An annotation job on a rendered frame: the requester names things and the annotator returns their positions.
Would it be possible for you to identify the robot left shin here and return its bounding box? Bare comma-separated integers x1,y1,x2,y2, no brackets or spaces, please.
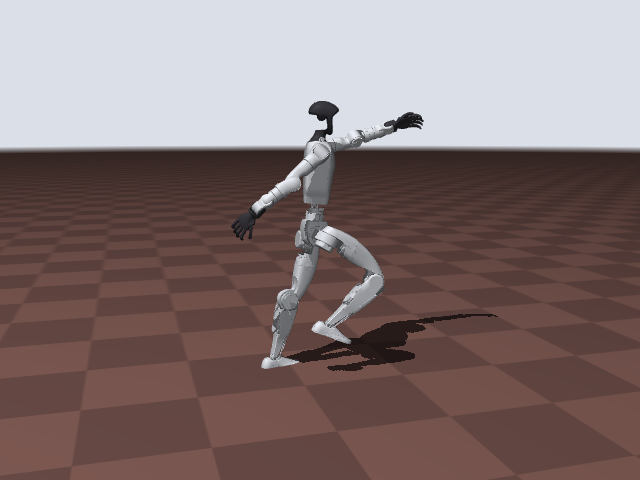
270,291,299,360

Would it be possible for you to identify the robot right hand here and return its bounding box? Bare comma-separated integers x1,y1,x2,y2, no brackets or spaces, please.
231,206,266,241

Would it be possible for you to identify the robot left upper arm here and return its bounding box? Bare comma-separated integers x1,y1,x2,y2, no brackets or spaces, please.
326,130,363,152

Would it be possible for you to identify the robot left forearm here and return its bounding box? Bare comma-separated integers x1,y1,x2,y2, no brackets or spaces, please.
357,121,394,143

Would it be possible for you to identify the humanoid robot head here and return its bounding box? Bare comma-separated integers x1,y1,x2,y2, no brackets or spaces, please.
308,101,339,142

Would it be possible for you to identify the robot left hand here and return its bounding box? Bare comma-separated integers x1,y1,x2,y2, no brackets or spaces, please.
384,112,424,132

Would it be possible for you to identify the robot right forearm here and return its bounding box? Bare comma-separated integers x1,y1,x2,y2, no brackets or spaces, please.
251,177,301,215

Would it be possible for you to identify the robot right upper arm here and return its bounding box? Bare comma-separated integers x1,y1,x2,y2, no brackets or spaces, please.
285,143,330,193

